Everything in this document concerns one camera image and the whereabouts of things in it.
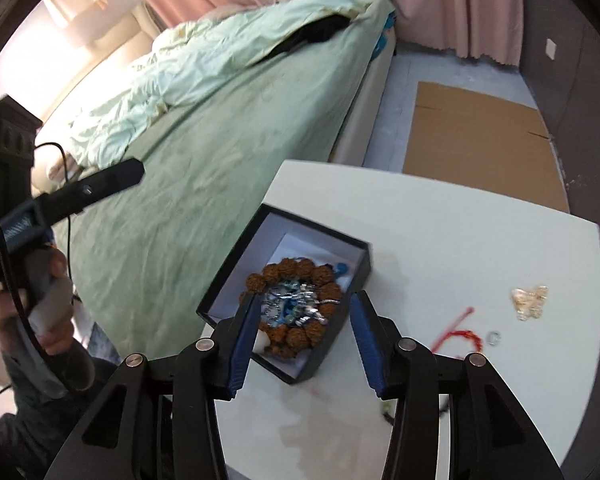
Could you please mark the black jewelry box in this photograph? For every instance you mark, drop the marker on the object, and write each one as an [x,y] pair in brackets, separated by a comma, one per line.
[350,280]

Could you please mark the small white pendant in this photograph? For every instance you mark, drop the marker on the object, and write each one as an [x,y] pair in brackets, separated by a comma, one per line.
[263,345]

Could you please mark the black cloth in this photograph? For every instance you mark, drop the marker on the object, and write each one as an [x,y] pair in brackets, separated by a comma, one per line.
[320,32]

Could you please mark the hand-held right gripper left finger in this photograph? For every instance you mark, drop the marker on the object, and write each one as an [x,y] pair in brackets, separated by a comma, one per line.
[242,345]

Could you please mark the beige headboard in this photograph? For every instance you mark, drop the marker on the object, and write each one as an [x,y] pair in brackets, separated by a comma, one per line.
[145,17]

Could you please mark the wide pink curtain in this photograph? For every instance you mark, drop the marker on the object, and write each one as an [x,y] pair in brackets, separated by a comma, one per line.
[455,5]

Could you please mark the person's left forearm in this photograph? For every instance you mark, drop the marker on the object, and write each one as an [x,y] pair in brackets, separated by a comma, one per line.
[25,425]

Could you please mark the white table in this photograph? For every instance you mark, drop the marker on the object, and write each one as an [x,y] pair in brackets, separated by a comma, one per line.
[455,260]

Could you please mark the flat brown cardboard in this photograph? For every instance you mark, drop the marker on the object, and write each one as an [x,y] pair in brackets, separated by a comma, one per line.
[480,145]

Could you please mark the person's left hand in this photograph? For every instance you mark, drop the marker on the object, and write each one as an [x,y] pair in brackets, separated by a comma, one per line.
[7,320]

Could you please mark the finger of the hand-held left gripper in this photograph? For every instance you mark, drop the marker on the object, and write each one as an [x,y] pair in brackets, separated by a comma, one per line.
[95,187]

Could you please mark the light green duvet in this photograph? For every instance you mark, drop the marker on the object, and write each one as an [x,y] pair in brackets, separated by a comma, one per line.
[210,60]

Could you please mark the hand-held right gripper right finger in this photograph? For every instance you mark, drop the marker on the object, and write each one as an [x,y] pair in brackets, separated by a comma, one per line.
[367,345]

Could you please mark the clear butterfly hair clip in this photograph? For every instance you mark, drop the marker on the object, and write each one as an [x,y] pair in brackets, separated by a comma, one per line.
[530,302]

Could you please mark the white wall outlet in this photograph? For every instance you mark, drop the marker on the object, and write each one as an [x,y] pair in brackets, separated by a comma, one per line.
[550,48]

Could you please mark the dark brown wardrobe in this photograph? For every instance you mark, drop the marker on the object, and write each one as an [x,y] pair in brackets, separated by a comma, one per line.
[575,60]

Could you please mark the bed with green sheet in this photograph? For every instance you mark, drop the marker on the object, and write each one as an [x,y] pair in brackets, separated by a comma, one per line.
[195,200]

